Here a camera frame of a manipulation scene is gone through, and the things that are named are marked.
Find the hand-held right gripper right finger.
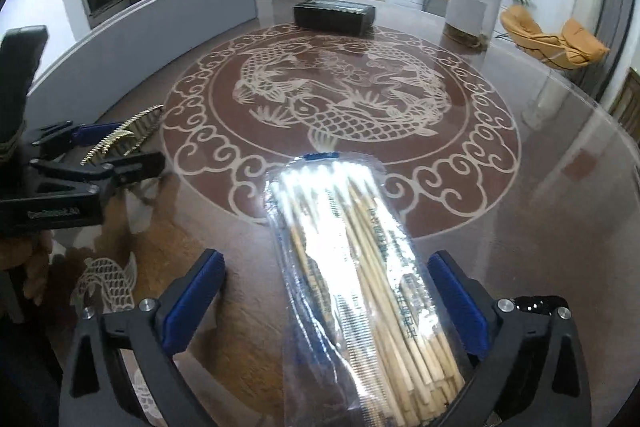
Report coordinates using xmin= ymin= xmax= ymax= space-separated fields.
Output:
xmin=427 ymin=249 xmax=593 ymax=427

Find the wooden desktop with fish pattern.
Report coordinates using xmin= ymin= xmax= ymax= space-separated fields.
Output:
xmin=27 ymin=0 xmax=640 ymax=427

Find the person's left hand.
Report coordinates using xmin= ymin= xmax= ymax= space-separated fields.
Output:
xmin=0 ymin=232 xmax=56 ymax=305

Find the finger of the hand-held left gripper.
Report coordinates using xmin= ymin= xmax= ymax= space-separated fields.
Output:
xmin=30 ymin=152 xmax=166 ymax=190
xmin=32 ymin=121 xmax=126 ymax=158

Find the clear cylindrical jar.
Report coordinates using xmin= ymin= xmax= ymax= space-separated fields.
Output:
xmin=442 ymin=0 xmax=503 ymax=50

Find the gold rhinestone hair claw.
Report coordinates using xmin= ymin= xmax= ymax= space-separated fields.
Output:
xmin=80 ymin=104 xmax=166 ymax=168

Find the dark wooden chair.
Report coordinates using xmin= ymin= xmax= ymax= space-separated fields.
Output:
xmin=610 ymin=67 xmax=640 ymax=128

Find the orange lounge chair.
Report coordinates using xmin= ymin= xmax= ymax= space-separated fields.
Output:
xmin=500 ymin=4 xmax=612 ymax=70

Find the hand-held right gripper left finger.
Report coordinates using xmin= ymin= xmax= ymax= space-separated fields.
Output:
xmin=60 ymin=248 xmax=227 ymax=427

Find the grey curtain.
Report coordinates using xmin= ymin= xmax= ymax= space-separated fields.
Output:
xmin=597 ymin=0 xmax=640 ymax=108

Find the black rectangular box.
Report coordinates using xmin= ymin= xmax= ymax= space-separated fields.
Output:
xmin=292 ymin=0 xmax=377 ymax=35

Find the clear bag of cotton swabs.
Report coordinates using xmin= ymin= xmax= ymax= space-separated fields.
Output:
xmin=262 ymin=151 xmax=468 ymax=427

